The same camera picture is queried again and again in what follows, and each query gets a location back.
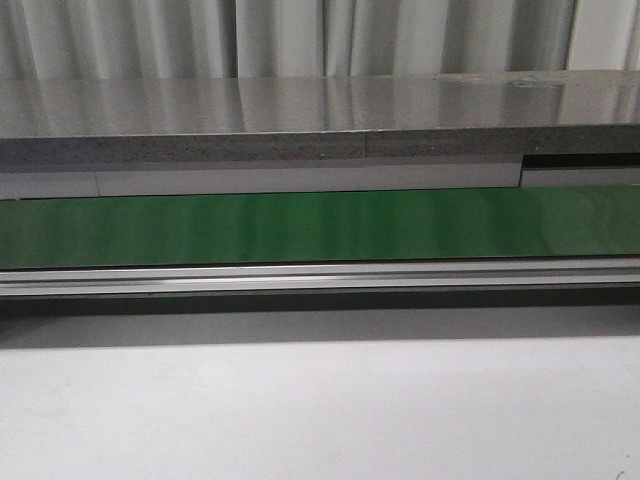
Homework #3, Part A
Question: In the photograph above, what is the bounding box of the green conveyor belt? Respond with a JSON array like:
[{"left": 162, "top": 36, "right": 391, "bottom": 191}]
[{"left": 1, "top": 186, "right": 639, "bottom": 270}]

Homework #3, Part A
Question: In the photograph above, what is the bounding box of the grey stone slab shelf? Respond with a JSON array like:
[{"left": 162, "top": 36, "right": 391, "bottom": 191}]
[{"left": 1, "top": 70, "right": 639, "bottom": 170}]

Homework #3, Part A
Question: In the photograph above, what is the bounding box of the grey curtain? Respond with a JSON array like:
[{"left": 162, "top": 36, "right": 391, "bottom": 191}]
[{"left": 1, "top": 1, "right": 639, "bottom": 80}]

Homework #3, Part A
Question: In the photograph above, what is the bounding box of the grey conveyor back rail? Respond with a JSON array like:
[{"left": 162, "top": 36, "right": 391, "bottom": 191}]
[{"left": 1, "top": 153, "right": 639, "bottom": 200}]

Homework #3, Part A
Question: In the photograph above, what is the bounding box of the aluminium conveyor front rail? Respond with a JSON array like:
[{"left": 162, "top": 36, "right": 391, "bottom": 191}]
[{"left": 1, "top": 257, "right": 639, "bottom": 299}]

